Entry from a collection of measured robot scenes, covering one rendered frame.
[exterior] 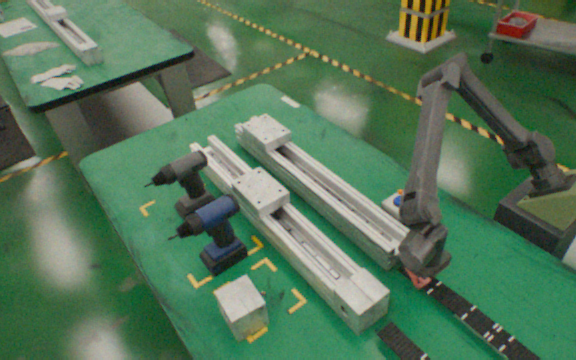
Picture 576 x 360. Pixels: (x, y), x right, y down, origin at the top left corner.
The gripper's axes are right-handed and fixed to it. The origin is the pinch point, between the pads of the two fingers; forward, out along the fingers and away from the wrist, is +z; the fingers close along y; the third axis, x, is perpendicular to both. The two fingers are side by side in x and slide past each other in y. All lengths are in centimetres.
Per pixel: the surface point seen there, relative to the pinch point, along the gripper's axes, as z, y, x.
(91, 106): 57, 29, -281
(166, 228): 2, 45, -65
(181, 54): 2, -17, -185
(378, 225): -2.8, -3.0, -19.5
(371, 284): -7.5, 15.4, -4.3
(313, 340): 1.9, 32.4, -6.1
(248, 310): -7.6, 42.4, -17.5
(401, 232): -6.5, -3.2, -11.5
